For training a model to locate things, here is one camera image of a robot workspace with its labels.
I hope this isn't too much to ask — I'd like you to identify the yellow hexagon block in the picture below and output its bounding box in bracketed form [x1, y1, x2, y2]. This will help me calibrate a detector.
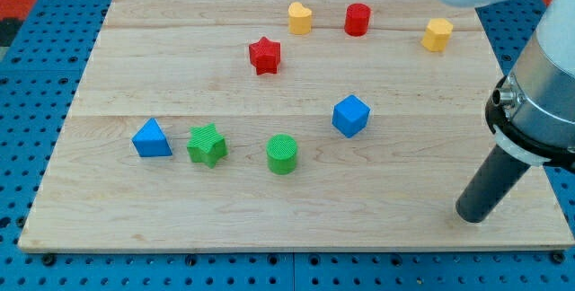
[420, 18, 454, 52]

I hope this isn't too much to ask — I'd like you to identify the red cylinder block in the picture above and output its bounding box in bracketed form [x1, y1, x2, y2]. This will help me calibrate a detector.
[344, 3, 371, 37]

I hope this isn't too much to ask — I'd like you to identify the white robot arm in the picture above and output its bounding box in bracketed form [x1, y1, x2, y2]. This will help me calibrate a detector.
[440, 0, 574, 171]

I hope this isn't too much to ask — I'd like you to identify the blue cube block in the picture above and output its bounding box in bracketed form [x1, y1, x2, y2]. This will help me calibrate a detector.
[332, 94, 371, 138]

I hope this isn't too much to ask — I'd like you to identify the green star block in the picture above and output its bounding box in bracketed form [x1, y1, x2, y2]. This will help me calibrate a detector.
[187, 123, 228, 168]

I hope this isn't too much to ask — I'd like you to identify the red star block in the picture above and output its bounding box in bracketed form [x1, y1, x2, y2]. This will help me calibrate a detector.
[248, 37, 281, 75]

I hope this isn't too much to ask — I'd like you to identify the yellow heart block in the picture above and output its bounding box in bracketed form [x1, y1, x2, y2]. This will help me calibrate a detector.
[287, 2, 313, 35]

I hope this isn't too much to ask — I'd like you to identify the blue triangle block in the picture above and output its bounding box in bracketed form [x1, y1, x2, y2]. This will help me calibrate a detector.
[131, 118, 173, 157]

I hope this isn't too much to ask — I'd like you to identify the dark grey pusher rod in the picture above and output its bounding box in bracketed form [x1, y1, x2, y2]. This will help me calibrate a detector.
[456, 145, 531, 223]

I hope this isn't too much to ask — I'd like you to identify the green cylinder block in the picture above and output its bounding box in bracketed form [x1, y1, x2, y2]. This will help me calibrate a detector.
[266, 134, 298, 175]

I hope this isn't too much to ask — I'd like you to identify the light wooden board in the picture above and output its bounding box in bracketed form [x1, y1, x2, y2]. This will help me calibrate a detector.
[19, 0, 574, 253]

